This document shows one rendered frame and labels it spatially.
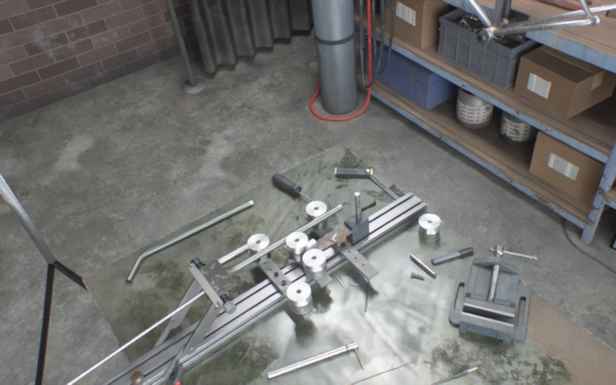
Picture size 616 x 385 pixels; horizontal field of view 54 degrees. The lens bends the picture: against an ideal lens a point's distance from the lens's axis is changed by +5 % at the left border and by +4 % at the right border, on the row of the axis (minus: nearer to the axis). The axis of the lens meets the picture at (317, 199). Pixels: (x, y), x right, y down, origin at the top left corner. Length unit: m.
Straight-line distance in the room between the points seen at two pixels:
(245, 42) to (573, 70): 2.01
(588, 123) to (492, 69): 0.45
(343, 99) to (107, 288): 2.07
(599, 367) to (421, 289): 0.35
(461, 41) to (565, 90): 0.52
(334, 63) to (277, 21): 0.88
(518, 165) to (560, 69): 0.51
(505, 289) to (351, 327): 0.34
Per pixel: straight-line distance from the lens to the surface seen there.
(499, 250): 1.39
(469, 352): 1.26
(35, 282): 2.88
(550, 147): 2.67
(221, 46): 3.73
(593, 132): 2.49
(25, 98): 3.91
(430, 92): 3.06
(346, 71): 3.17
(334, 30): 3.04
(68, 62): 3.88
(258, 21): 3.82
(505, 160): 2.84
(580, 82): 2.45
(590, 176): 2.62
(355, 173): 1.58
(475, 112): 2.95
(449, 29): 2.77
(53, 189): 3.31
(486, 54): 2.67
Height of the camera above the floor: 1.95
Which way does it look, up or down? 44 degrees down
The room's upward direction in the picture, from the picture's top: 7 degrees counter-clockwise
